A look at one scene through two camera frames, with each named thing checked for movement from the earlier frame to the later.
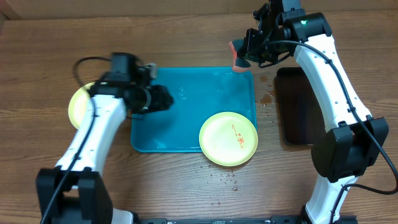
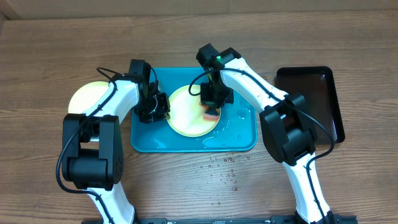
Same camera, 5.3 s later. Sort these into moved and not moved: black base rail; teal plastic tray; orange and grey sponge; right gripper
Moved: orange and grey sponge; right gripper
Not moved: teal plastic tray; black base rail
